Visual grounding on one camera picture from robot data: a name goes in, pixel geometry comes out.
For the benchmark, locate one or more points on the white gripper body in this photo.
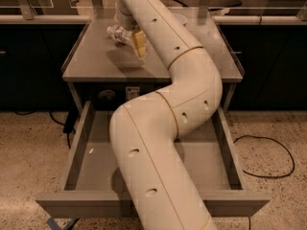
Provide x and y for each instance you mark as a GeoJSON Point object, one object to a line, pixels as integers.
{"type": "Point", "coordinates": [127, 23]}

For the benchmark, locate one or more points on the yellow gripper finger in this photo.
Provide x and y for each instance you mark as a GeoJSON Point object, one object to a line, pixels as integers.
{"type": "Point", "coordinates": [139, 42]}

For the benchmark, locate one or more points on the clear plastic water bottle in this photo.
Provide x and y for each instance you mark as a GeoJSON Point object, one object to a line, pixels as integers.
{"type": "Point", "coordinates": [119, 34]}

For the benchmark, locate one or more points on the white ceramic bowl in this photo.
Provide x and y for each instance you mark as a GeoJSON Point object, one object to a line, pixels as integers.
{"type": "Point", "coordinates": [181, 18]}

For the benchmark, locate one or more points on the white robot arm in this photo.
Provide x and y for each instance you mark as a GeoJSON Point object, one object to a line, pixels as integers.
{"type": "Point", "coordinates": [143, 130]}

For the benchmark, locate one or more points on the open grey top drawer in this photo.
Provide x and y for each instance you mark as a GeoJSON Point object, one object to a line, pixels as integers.
{"type": "Point", "coordinates": [92, 186]}

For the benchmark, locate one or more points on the grey metal cabinet table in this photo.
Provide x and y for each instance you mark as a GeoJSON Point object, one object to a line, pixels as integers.
{"type": "Point", "coordinates": [96, 62]}

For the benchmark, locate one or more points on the white wall outlet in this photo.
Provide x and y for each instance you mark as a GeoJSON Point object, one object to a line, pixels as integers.
{"type": "Point", "coordinates": [132, 92]}

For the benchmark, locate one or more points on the round grey wall socket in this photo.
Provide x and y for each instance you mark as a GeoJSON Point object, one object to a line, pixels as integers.
{"type": "Point", "coordinates": [106, 95]}

